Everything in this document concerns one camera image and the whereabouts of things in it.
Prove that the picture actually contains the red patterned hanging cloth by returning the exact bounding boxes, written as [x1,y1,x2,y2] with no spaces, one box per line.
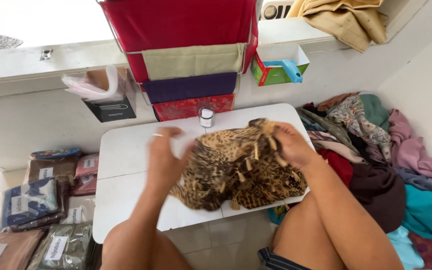
[152,93,236,122]

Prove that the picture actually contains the person's right hand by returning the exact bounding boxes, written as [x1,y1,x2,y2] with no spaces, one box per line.
[272,122,320,170]

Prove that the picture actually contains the person's left leg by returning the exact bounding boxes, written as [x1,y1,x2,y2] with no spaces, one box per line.
[100,218,195,270]

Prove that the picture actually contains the purple hanging cloth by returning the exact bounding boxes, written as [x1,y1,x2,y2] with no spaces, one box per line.
[142,72,238,104]

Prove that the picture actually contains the green and red cardboard box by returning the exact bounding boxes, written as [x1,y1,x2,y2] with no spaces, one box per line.
[250,44,310,87]

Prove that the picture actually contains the black cardboard box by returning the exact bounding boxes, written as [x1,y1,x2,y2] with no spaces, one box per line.
[83,67,137,123]

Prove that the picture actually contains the blue plastic handle tool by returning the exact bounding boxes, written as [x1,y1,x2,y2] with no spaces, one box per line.
[263,59,303,84]

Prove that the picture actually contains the person's leg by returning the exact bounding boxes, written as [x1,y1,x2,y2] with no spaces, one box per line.
[271,192,338,270]
[100,218,195,270]

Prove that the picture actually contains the leopard print tasselled scarf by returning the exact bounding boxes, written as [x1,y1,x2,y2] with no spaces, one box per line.
[169,118,310,212]

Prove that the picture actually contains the dark striped shorts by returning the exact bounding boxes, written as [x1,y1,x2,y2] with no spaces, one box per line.
[257,246,312,270]

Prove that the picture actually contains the metal hanging rack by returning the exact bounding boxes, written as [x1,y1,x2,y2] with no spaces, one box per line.
[96,0,256,107]

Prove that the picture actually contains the stack of packaged scarves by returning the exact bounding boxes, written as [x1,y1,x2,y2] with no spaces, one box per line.
[0,148,101,270]

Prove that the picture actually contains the person's left hand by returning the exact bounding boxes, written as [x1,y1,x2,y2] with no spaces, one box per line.
[146,127,196,190]

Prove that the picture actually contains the small glass jar white label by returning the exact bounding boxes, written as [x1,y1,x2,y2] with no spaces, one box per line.
[199,106,216,129]

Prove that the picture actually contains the beige hanging cloth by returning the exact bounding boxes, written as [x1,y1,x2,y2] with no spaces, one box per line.
[142,43,246,81]

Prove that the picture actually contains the tan folded cloth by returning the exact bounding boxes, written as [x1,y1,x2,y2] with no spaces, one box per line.
[286,0,389,53]

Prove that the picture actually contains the heap of mixed coloured scarves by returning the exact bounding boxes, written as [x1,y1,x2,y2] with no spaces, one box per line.
[268,91,432,270]

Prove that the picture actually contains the bundle of clear plastic bags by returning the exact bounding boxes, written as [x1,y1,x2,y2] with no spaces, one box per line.
[61,64,127,104]

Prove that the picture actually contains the white appliance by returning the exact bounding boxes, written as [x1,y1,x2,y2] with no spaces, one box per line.
[260,0,296,20]

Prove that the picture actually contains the person's right leg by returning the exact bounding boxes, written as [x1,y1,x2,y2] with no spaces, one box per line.
[271,192,338,270]

